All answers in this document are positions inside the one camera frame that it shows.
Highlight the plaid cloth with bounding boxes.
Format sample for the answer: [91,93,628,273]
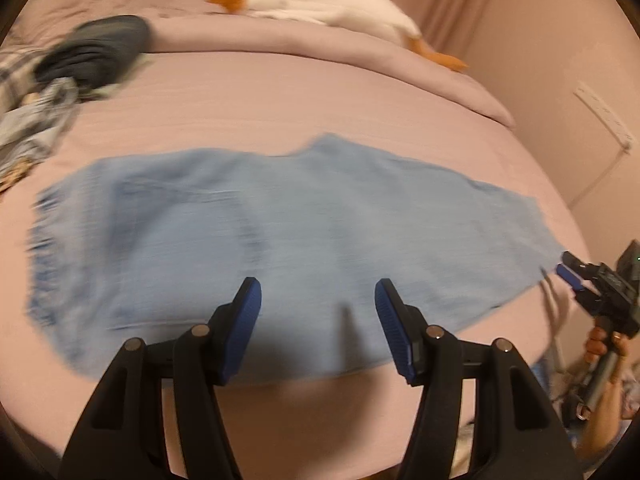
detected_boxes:
[0,44,53,113]

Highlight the white goose plush toy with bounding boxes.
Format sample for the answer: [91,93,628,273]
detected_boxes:
[207,0,470,72]

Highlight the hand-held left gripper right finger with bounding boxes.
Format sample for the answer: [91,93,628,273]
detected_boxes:
[374,278,583,480]

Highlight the light blue denim pants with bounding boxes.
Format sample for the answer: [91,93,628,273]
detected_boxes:
[25,132,563,386]

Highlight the grey patterned cloth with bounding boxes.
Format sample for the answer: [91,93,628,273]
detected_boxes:
[0,77,82,192]

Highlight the white power strip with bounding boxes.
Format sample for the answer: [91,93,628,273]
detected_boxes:
[574,81,633,148]

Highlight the pink duvet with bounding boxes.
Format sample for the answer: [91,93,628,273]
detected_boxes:
[10,0,517,129]

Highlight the person's right forearm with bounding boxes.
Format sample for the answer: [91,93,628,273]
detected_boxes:
[574,355,633,462]

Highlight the person's right hand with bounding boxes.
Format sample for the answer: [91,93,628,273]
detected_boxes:
[584,326,632,367]

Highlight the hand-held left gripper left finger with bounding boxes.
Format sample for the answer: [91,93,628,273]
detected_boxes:
[59,277,262,480]

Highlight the dark folded clothing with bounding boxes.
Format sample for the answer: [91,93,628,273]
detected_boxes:
[34,15,153,100]

